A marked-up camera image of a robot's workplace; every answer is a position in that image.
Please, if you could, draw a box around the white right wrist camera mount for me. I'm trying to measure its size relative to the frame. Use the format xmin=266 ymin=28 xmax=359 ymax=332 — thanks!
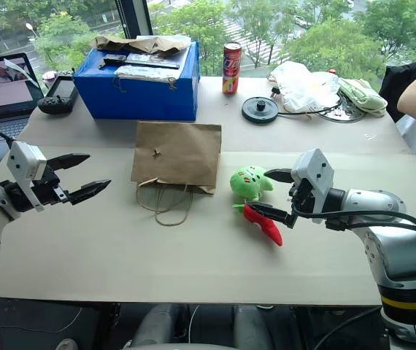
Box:
xmin=290 ymin=147 xmax=335 ymax=206

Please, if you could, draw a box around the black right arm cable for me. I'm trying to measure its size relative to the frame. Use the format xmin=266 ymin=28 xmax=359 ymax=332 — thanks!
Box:
xmin=290 ymin=203 xmax=416 ymax=268

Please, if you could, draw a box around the grey laptop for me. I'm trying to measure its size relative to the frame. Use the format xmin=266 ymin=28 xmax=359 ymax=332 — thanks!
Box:
xmin=0 ymin=52 xmax=45 ymax=166

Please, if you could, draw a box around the brown paper bag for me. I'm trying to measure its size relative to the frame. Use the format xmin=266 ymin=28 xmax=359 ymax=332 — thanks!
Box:
xmin=131 ymin=121 xmax=223 ymax=228

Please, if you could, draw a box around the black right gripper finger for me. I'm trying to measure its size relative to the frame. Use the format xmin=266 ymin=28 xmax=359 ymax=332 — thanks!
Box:
xmin=245 ymin=203 xmax=298 ymax=229
xmin=264 ymin=168 xmax=294 ymax=184

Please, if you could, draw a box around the red chili plush toy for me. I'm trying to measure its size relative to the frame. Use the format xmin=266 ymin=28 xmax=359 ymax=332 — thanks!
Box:
xmin=231 ymin=203 xmax=284 ymax=247

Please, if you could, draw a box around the red drink can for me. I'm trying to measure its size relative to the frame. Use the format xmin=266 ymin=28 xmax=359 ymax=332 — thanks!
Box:
xmin=222 ymin=42 xmax=243 ymax=96

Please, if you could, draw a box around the black window frame post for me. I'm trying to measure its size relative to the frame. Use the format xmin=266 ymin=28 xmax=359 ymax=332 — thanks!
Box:
xmin=114 ymin=0 xmax=155 ymax=39

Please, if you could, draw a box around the flat printed booklet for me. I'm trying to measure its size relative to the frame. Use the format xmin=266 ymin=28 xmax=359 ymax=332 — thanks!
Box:
xmin=123 ymin=52 xmax=182 ymax=71

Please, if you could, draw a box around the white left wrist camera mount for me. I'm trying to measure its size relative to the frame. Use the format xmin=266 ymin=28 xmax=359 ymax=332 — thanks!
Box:
xmin=6 ymin=140 xmax=48 ymax=213

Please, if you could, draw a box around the green plush toy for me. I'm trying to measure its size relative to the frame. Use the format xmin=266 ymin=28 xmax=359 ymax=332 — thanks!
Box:
xmin=229 ymin=165 xmax=275 ymax=203

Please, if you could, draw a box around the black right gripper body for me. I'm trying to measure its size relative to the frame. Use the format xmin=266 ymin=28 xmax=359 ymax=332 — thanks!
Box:
xmin=286 ymin=178 xmax=315 ymax=217

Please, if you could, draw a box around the white plastic bag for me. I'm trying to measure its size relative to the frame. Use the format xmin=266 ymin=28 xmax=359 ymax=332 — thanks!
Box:
xmin=267 ymin=61 xmax=341 ymax=114

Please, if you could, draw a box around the small black flat device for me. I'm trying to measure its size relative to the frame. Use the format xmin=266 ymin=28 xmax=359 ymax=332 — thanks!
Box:
xmin=98 ymin=54 xmax=127 ymax=70

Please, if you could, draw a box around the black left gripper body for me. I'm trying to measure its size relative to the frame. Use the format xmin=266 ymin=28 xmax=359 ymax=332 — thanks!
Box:
xmin=28 ymin=167 xmax=71 ymax=208

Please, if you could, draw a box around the black handheld controller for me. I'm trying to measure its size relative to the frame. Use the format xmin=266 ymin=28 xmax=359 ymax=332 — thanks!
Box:
xmin=36 ymin=70 xmax=80 ymax=116

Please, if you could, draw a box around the blue storage box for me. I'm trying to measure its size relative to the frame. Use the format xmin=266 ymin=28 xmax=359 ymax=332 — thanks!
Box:
xmin=72 ymin=40 xmax=201 ymax=123

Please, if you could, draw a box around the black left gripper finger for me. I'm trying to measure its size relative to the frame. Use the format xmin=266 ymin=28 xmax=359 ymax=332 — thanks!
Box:
xmin=66 ymin=179 xmax=112 ymax=206
xmin=45 ymin=153 xmax=92 ymax=173

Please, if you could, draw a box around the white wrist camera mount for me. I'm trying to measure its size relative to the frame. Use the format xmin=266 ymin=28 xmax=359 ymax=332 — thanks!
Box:
xmin=290 ymin=147 xmax=335 ymax=206
xmin=6 ymin=140 xmax=48 ymax=213

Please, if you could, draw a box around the pale green cloth pouch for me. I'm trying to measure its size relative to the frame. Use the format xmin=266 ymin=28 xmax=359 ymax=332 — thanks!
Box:
xmin=336 ymin=77 xmax=389 ymax=119

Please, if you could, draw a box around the black round kettle base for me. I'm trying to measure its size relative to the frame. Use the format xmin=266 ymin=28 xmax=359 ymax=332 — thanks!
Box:
xmin=241 ymin=96 xmax=279 ymax=126

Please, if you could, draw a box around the coiled black power cable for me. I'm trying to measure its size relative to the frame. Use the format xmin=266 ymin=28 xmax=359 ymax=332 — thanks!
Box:
xmin=276 ymin=90 xmax=366 ymax=124

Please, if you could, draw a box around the crumpled brown paper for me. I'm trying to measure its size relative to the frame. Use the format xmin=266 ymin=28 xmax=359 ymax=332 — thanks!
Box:
xmin=90 ymin=34 xmax=193 ymax=56

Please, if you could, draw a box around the black clothing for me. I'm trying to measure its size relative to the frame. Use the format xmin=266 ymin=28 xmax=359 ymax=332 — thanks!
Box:
xmin=378 ymin=46 xmax=416 ymax=124

